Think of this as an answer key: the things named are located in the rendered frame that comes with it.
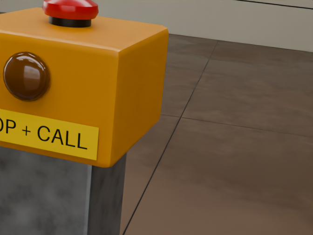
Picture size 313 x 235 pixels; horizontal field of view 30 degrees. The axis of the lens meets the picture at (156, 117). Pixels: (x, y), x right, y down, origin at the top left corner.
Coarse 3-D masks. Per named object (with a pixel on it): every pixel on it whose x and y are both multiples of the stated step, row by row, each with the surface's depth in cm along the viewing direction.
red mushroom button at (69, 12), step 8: (48, 0) 40; (56, 0) 40; (64, 0) 40; (72, 0) 40; (80, 0) 40; (88, 0) 41; (48, 8) 40; (56, 8) 40; (64, 8) 40; (72, 8) 40; (80, 8) 40; (88, 8) 40; (96, 8) 41; (56, 16) 40; (64, 16) 40; (72, 16) 40; (80, 16) 40; (88, 16) 40
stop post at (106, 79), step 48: (0, 48) 37; (48, 48) 36; (96, 48) 35; (144, 48) 40; (0, 96) 38; (48, 96) 37; (96, 96) 36; (144, 96) 42; (0, 144) 39; (48, 144) 38; (96, 144) 37; (0, 192) 42; (48, 192) 41; (96, 192) 42
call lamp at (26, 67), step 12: (12, 60) 36; (24, 60) 36; (36, 60) 36; (12, 72) 36; (24, 72) 36; (36, 72) 36; (48, 72) 36; (12, 84) 36; (24, 84) 36; (36, 84) 36; (48, 84) 36; (24, 96) 36; (36, 96) 36
